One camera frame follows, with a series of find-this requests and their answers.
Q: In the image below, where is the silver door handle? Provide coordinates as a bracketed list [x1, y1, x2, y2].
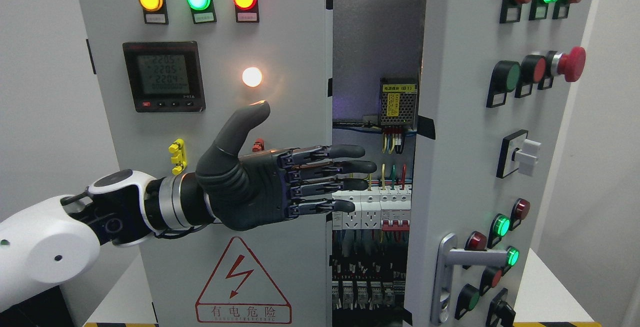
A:
[430, 233, 509, 326]

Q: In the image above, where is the yellow terminal connector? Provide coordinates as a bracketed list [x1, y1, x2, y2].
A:
[167, 138, 188, 175]

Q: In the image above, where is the metal mesh power supply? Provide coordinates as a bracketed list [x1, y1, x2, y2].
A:
[379, 78, 419, 128]

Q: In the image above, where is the yellow indicator lamp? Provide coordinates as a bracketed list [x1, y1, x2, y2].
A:
[138, 0, 169, 25]

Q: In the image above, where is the black box on floor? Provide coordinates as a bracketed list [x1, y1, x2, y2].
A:
[0, 286, 74, 327]

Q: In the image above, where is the grey robotic left hand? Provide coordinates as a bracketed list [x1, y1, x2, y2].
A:
[195, 100, 377, 231]

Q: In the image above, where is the grey cabinet door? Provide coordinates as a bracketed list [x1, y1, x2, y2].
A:
[404, 0, 592, 327]
[79, 0, 333, 327]

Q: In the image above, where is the red emergency stop button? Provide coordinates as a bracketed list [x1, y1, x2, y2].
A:
[537, 46, 586, 90]

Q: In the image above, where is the red triangle warning sticker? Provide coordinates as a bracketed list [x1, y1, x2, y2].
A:
[195, 236, 292, 325]

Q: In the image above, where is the red indicator lamp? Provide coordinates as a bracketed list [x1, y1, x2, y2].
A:
[233, 0, 259, 23]

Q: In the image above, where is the white rotary switch right door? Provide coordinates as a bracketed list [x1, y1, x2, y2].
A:
[496, 129, 541, 179]

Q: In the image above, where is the green indicator lamp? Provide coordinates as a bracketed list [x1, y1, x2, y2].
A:
[186, 0, 217, 24]

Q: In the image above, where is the white glowing indicator lamp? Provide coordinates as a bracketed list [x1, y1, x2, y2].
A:
[241, 66, 264, 88]

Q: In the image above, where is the red terminal connector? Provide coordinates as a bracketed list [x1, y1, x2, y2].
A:
[251, 138, 265, 153]

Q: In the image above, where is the black digital power meter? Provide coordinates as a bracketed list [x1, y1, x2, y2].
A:
[122, 41, 206, 113]

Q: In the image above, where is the white socket breaker row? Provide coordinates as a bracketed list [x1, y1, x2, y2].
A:
[333, 185, 412, 232]

